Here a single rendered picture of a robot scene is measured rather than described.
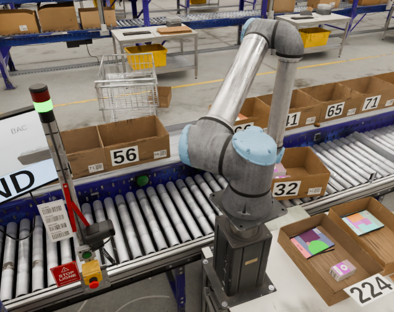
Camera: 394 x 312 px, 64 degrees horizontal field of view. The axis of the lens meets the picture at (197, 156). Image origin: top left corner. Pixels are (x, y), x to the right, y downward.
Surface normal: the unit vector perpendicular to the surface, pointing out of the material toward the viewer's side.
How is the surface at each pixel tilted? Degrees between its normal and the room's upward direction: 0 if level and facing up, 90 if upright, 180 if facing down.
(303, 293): 0
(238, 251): 90
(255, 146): 5
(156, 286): 0
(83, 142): 89
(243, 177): 88
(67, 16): 90
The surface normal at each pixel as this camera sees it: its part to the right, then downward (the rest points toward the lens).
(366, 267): -0.92, 0.20
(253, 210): 0.09, 0.22
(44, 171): 0.68, 0.36
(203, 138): -0.23, -0.47
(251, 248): 0.34, 0.53
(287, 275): 0.00, -0.82
